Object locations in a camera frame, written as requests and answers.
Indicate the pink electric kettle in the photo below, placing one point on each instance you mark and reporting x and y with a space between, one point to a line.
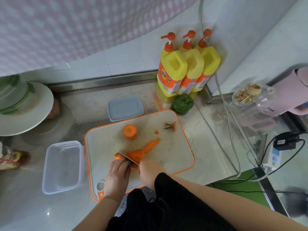
291 91

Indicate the person's right forearm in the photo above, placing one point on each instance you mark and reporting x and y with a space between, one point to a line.
231 204

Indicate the cut carrot half piece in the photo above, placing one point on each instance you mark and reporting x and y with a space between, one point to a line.
136 155

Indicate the black power adapter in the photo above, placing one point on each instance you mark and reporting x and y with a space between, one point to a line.
285 141

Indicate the white cutting board orange rim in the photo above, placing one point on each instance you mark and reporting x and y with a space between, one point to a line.
168 151

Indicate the person's left fingers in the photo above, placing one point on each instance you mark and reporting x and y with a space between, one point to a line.
121 165

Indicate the glass jar with green band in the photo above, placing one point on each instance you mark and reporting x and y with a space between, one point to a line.
13 93

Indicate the person's left forearm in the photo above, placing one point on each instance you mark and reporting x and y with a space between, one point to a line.
101 214

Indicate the kitchen knife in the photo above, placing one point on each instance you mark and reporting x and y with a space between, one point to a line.
128 158

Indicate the person's left hand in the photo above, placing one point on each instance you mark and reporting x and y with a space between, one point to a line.
116 180

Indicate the yellow detergent bottle orange pump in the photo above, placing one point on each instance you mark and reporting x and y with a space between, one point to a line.
209 62
171 74
192 69

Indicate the green bell pepper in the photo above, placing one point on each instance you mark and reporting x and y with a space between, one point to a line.
182 103

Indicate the thick round carrot chunk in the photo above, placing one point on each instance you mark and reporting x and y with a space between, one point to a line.
130 131

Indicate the white power strip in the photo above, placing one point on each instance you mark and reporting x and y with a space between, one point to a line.
273 156

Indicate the person's right fingers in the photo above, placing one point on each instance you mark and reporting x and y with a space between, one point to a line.
143 172

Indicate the white round plate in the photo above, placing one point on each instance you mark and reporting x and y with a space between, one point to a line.
31 117

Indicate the carrot piece being sliced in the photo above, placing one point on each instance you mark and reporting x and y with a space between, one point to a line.
118 155

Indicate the person's black clothing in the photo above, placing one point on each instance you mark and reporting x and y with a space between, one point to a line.
168 209

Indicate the tapered carrot tip piece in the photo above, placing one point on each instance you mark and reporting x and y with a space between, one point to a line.
152 144

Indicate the brown sauce bottle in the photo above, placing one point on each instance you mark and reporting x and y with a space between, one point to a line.
10 157

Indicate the clear jar with gold clips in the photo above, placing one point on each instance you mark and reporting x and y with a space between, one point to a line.
250 98

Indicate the carrot top with stem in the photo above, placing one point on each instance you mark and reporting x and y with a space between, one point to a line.
171 126

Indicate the clear plastic container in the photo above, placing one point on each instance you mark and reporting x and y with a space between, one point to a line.
63 167

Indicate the grey plastic container lid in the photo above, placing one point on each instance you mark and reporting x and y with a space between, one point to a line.
125 108

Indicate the person's right hand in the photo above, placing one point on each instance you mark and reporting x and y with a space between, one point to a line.
150 172

